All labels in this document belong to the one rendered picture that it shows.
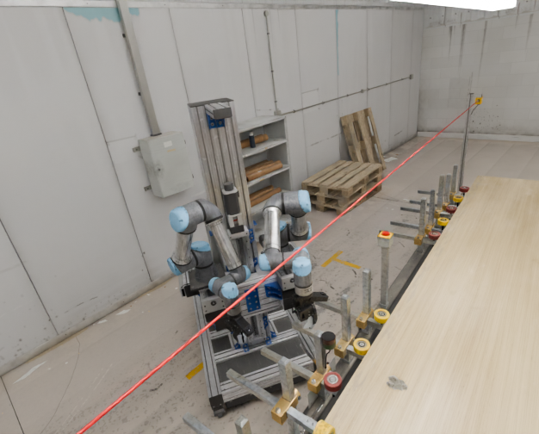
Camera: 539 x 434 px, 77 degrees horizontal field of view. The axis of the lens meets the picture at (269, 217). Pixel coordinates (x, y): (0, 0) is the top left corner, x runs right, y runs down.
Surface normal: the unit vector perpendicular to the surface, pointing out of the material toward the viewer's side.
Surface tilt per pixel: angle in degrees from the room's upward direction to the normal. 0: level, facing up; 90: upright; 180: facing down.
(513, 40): 90
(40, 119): 90
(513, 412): 0
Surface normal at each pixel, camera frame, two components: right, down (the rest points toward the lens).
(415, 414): -0.12, -0.90
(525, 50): -0.68, 0.38
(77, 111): 0.73, 0.21
